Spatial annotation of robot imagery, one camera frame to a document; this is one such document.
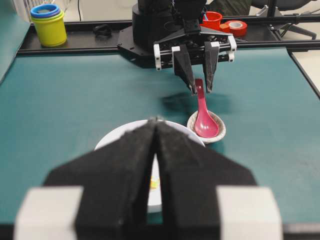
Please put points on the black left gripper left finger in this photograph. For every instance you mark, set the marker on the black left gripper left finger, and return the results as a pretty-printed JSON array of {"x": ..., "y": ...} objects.
[{"x": 98, "y": 196}]

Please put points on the yellow hexagonal prism block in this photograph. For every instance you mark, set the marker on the yellow hexagonal prism block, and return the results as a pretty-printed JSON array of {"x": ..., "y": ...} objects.
[{"x": 154, "y": 182}]

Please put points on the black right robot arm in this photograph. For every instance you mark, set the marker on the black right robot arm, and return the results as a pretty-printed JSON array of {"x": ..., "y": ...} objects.
[{"x": 170, "y": 33}]

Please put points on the blue stacking cup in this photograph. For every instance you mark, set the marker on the blue stacking cup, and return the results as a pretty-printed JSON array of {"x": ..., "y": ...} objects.
[{"x": 45, "y": 11}]

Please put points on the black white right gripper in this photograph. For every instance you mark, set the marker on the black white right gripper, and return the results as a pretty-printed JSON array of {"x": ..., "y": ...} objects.
[{"x": 193, "y": 45}]

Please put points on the pink ceramic spoon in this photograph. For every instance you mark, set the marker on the pink ceramic spoon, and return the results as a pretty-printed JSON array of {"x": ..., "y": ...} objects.
[{"x": 204, "y": 126}]

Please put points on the black office chair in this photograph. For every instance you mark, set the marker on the black office chair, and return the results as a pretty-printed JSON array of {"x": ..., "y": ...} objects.
[{"x": 276, "y": 9}]

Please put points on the small crackle glaze dish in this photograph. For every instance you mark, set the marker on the small crackle glaze dish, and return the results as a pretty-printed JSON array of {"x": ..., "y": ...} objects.
[{"x": 221, "y": 125}]

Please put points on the yellow green stacking cup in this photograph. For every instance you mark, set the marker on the yellow green stacking cup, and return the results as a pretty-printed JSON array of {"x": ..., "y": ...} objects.
[{"x": 51, "y": 31}]

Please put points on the large white bowl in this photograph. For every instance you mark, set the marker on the large white bowl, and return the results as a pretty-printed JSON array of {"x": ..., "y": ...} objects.
[{"x": 154, "y": 198}]

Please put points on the black aluminium frame rail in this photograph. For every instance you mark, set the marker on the black aluminium frame rail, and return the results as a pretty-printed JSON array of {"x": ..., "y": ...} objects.
[{"x": 261, "y": 32}]

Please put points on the red tape roll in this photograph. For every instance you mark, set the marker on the red tape roll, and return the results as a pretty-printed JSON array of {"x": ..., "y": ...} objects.
[{"x": 236, "y": 27}]

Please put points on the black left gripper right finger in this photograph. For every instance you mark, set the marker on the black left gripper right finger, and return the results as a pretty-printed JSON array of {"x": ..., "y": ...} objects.
[{"x": 207, "y": 196}]

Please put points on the red plastic cup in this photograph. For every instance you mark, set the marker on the red plastic cup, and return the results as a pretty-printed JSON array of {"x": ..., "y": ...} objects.
[{"x": 212, "y": 20}]

